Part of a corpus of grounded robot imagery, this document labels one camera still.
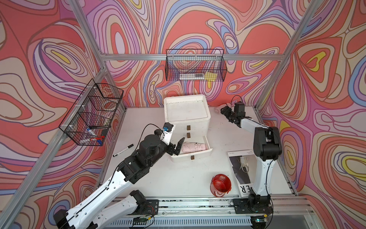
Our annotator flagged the white bottom drawer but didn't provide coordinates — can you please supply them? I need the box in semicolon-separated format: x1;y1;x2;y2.
170;135;213;163

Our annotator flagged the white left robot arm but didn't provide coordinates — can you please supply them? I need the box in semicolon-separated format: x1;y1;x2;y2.
53;133;185;229

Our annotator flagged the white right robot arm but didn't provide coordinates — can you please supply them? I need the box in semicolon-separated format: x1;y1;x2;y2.
220;102;282;213

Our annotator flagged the white drawer cabinet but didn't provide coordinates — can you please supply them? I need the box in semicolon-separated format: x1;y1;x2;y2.
164;94;211;141

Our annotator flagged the yellow item in basket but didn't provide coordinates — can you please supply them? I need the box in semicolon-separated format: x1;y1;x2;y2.
204;71;218;82

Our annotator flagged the black white marker pen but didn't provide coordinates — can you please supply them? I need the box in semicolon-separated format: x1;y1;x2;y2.
112;144;134;157

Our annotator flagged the white LOVER book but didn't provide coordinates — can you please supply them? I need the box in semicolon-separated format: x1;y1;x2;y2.
227;150;272;198

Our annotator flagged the red metal bucket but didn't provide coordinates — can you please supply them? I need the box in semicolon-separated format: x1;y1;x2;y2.
210;174;232;198

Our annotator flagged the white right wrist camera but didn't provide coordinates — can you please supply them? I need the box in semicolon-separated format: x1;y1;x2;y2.
234;102;246;117

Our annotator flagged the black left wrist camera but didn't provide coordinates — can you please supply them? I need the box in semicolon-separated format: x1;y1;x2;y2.
162;122;175;146

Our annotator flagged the black wire basket back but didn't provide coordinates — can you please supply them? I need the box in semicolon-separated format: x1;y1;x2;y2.
165;48;227;82

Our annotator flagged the black wire basket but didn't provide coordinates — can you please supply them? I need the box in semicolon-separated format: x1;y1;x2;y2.
59;79;124;147
165;48;227;82

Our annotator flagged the black wire basket left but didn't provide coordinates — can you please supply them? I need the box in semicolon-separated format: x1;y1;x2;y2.
59;79;124;147

